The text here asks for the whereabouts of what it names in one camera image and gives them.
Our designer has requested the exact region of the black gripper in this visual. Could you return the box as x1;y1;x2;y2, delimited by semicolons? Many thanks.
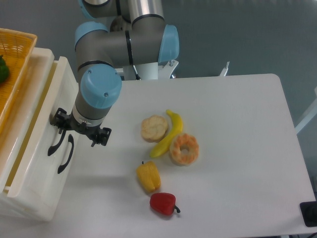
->
50;108;112;147

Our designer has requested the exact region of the white drawer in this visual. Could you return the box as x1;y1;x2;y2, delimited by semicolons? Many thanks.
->
8;121;78;221
4;57;78;203

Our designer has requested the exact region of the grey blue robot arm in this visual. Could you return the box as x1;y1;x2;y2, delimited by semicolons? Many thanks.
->
51;0;179;145

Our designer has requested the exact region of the white plastic drawer cabinet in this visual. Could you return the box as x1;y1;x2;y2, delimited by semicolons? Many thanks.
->
0;48;78;221

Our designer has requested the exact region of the round swirl bread roll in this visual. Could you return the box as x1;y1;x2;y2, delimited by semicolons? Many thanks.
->
141;115;168;141

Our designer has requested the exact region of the yellow bell pepper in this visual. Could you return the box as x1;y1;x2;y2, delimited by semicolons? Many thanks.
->
136;161;161;193

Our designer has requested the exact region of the yellow banana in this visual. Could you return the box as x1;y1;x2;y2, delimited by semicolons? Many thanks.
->
150;110;183;158

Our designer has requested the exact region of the green bell pepper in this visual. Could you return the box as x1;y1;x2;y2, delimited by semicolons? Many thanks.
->
0;55;10;83

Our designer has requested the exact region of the orange woven basket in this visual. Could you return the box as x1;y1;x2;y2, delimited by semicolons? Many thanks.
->
0;28;37;130

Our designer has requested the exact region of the red bell pepper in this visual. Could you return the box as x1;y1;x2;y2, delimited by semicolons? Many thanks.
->
150;192;181;216

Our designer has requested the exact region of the black device at table corner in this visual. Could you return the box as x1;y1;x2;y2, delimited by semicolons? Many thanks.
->
300;201;317;227

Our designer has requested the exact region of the black cable on pedestal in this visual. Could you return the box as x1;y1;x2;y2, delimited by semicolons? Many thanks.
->
132;64;142;80

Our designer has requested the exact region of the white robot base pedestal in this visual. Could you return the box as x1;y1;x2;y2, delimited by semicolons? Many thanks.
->
116;59;179;81

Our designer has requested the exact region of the glazed ring donut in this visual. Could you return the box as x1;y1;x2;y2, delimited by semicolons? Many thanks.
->
169;133;200;166

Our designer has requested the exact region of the white frame right edge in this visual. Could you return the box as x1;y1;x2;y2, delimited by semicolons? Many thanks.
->
295;88;317;134

